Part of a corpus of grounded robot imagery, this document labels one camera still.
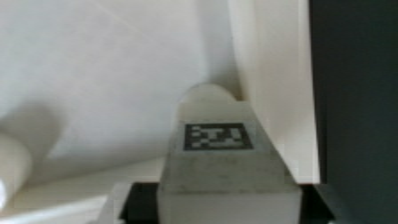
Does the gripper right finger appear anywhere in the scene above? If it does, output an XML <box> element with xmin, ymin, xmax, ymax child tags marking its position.
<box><xmin>298</xmin><ymin>184</ymin><xmax>335</xmax><ymax>224</ymax></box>

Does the white square tabletop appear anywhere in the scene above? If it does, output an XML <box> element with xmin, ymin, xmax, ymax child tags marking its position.
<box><xmin>0</xmin><ymin>0</ymin><xmax>319</xmax><ymax>224</ymax></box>

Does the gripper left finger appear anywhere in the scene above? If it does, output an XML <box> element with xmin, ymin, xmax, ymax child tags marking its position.
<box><xmin>102</xmin><ymin>182</ymin><xmax>159</xmax><ymax>224</ymax></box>

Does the white table leg with tag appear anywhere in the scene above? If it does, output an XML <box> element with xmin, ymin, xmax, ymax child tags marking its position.
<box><xmin>156</xmin><ymin>84</ymin><xmax>301</xmax><ymax>224</ymax></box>

